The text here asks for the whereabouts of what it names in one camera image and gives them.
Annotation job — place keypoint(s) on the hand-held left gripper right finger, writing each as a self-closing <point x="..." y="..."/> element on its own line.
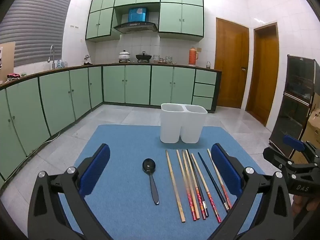
<point x="225" y="170"/>

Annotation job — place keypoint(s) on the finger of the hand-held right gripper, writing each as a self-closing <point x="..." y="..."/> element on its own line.
<point x="275" y="157"/>
<point x="295" y="142"/>

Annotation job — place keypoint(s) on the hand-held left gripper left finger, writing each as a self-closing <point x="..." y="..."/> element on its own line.
<point x="96" y="170"/>

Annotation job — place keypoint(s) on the red-ended wooden chopstick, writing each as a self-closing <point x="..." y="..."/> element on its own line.
<point x="184" y="180"/>
<point x="219" y="180"/>
<point x="202" y="180"/>
<point x="200" y="203"/>

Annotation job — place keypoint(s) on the black chopstick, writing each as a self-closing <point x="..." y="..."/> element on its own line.
<point x="212" y="180"/>
<point x="196" y="180"/>

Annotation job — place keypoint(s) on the plain wooden chopstick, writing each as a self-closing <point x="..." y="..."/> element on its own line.
<point x="175" y="187"/>
<point x="188" y="175"/>

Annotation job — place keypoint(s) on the black spoon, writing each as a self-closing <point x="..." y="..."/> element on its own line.
<point x="149" y="166"/>

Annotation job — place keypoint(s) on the white two-compartment utensil holder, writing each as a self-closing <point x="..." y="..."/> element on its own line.
<point x="170" y="127"/>

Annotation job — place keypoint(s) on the person's right hand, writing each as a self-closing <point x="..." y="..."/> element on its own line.
<point x="313" y="203"/>

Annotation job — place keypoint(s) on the cardboard box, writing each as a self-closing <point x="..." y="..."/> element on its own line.
<point x="312" y="127"/>

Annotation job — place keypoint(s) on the blue mat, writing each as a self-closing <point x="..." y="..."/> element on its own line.
<point x="125" y="155"/>

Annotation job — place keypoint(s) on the black glass-front cabinet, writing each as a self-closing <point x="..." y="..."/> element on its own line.
<point x="297" y="85"/>

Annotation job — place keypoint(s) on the plain wooden door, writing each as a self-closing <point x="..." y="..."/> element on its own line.
<point x="263" y="75"/>

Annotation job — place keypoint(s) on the green base cabinets with counter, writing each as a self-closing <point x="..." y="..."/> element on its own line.
<point x="137" y="85"/>

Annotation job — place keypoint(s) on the small glass jar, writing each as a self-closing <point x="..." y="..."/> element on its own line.
<point x="208" y="65"/>

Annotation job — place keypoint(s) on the metal kettle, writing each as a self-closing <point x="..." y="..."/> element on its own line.
<point x="87" y="60"/>

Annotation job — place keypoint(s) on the bottles beside sink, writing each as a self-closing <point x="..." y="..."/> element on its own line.
<point x="61" y="64"/>

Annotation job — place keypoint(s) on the orange thermos flask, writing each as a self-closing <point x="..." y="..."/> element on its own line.
<point x="192" y="57"/>

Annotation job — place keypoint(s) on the silver cooking pot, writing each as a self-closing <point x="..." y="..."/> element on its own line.
<point x="124" y="56"/>

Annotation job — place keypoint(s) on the black wok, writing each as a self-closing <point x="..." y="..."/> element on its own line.
<point x="143" y="57"/>

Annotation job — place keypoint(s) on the chrome faucet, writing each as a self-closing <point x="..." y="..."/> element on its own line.
<point x="53" y="55"/>

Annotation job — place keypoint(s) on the red cloth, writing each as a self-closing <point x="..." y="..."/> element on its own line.
<point x="13" y="76"/>

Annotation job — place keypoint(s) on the cardboard sheet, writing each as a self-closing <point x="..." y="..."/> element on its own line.
<point x="7" y="62"/>

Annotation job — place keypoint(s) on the black range hood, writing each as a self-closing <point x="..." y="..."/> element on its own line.
<point x="135" y="27"/>

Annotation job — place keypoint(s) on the grey window blind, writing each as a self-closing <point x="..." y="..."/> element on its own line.
<point x="37" y="25"/>

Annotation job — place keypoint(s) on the blue-wrapped hood chimney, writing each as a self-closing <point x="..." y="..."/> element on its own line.
<point x="137" y="15"/>

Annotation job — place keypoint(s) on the green wall cabinets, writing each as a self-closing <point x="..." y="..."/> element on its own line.
<point x="192" y="17"/>

